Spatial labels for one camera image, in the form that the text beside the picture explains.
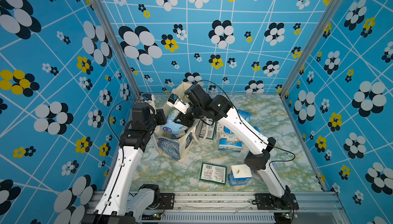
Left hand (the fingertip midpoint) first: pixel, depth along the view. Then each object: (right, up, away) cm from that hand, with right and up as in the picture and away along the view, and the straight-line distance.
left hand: (163, 108), depth 74 cm
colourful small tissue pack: (+34, -19, +13) cm, 41 cm away
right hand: (+8, -4, -3) cm, 10 cm away
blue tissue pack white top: (+36, -31, -4) cm, 48 cm away
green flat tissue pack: (+25, -33, +3) cm, 42 cm away
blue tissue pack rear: (+48, -5, +25) cm, 54 cm away
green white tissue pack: (+25, -13, +20) cm, 34 cm away
